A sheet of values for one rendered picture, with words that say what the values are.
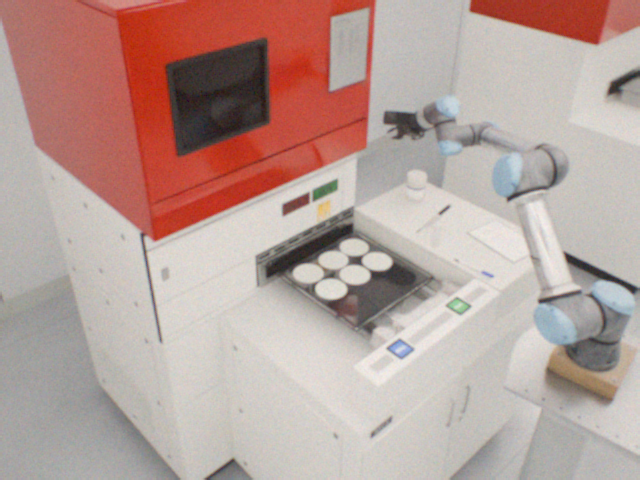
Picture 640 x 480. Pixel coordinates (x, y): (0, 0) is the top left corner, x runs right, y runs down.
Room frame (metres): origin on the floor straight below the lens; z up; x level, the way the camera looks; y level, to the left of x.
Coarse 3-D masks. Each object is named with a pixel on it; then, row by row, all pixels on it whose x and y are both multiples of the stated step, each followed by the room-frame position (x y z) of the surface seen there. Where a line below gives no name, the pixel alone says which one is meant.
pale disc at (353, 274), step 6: (342, 270) 1.65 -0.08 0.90; (348, 270) 1.65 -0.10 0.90; (354, 270) 1.65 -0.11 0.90; (360, 270) 1.65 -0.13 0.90; (366, 270) 1.65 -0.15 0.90; (342, 276) 1.62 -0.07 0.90; (348, 276) 1.62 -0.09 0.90; (354, 276) 1.62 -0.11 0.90; (360, 276) 1.62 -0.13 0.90; (366, 276) 1.62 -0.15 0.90; (348, 282) 1.59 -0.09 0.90; (354, 282) 1.59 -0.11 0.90; (360, 282) 1.59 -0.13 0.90
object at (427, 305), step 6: (438, 294) 1.56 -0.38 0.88; (444, 294) 1.56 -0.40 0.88; (426, 300) 1.53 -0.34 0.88; (432, 300) 1.53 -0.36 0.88; (438, 300) 1.53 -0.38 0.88; (420, 306) 1.50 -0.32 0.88; (426, 306) 1.50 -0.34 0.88; (432, 306) 1.50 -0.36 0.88; (414, 312) 1.47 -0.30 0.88; (420, 312) 1.47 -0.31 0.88; (426, 312) 1.47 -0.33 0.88; (408, 318) 1.45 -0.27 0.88; (414, 318) 1.45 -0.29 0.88; (390, 324) 1.42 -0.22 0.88; (390, 330) 1.39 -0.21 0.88; (372, 342) 1.35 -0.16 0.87; (378, 342) 1.34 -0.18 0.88
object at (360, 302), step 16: (352, 256) 1.73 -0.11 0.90; (288, 272) 1.64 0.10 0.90; (336, 272) 1.64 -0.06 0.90; (384, 272) 1.64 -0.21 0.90; (400, 272) 1.65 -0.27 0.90; (416, 272) 1.65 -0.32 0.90; (304, 288) 1.56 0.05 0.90; (352, 288) 1.56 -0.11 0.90; (368, 288) 1.56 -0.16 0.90; (384, 288) 1.56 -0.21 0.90; (400, 288) 1.56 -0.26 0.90; (336, 304) 1.48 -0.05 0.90; (352, 304) 1.48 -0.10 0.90; (368, 304) 1.48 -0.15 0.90; (384, 304) 1.48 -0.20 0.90; (352, 320) 1.41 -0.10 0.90
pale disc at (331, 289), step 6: (324, 282) 1.59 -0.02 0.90; (330, 282) 1.59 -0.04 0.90; (336, 282) 1.59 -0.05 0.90; (318, 288) 1.56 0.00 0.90; (324, 288) 1.56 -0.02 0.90; (330, 288) 1.56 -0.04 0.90; (336, 288) 1.56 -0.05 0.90; (342, 288) 1.56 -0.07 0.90; (318, 294) 1.53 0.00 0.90; (324, 294) 1.53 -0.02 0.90; (330, 294) 1.53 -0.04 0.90; (336, 294) 1.53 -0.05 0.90; (342, 294) 1.53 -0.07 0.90
